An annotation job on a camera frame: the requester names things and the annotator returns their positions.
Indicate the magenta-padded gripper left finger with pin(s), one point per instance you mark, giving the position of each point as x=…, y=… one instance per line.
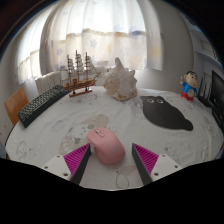
x=76, y=159

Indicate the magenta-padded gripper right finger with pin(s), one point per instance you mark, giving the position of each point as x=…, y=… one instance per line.
x=146, y=159

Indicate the pink computer mouse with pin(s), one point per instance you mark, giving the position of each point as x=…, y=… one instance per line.
x=106, y=146

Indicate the black cat-shaped mouse pad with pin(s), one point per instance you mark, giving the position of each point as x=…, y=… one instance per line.
x=163, y=113

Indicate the white printed tablecloth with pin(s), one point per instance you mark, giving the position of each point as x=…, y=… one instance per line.
x=133, y=133

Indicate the black computer keyboard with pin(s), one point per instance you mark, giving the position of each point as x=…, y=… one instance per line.
x=41, y=104

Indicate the wooden model sailing ship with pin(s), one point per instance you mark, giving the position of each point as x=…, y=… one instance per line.
x=79, y=85

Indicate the large white conch shell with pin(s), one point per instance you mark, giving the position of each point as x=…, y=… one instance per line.
x=120, y=83

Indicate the white radiator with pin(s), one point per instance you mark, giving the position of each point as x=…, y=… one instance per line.
x=48, y=81

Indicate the orange wooden chair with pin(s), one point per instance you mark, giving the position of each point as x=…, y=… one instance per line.
x=15, y=103

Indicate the black router with antennas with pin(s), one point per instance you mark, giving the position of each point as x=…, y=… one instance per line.
x=204, y=98

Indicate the cartoon boy figurine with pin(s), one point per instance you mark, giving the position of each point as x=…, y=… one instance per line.
x=189, y=86

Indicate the black monitor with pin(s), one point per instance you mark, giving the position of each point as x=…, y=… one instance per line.
x=218, y=91

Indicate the white star-print curtain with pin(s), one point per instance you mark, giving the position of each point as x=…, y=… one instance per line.
x=100, y=36

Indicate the white wall shelf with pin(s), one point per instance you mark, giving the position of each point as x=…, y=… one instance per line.
x=210, y=55

